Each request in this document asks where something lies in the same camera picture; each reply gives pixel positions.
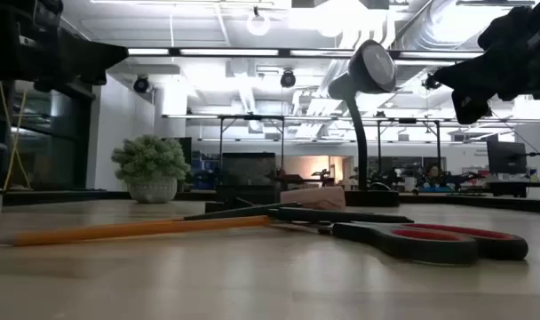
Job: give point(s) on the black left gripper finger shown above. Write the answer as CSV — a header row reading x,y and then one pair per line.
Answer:
x,y
74,76
88,52

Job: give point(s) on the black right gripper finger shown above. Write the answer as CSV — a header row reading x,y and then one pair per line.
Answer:
x,y
470,106
470,73

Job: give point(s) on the black and red scissors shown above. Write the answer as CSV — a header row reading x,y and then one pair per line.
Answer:
x,y
363,237

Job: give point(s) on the black binder clip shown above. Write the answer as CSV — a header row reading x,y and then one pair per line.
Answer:
x,y
216,207
239,203

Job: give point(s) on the black mesh desk organizer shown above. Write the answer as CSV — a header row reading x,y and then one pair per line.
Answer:
x,y
248,171

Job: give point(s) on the black ceiling spotlight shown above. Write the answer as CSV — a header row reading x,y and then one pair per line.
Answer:
x,y
430,82
288,79
142,84

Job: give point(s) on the black computer monitor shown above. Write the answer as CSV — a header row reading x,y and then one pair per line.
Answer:
x,y
506,157

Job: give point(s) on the person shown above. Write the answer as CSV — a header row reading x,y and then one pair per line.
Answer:
x,y
433,174

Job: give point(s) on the black gooseneck desk lamp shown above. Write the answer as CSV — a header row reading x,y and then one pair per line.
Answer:
x,y
362,146

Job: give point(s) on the green artificial plant white pot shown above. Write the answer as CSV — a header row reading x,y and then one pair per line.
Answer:
x,y
150,164

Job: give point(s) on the blue storage bins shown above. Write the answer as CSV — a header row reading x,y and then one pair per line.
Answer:
x,y
204,173

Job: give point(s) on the black metal table frame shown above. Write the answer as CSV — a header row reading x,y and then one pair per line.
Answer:
x,y
474,202

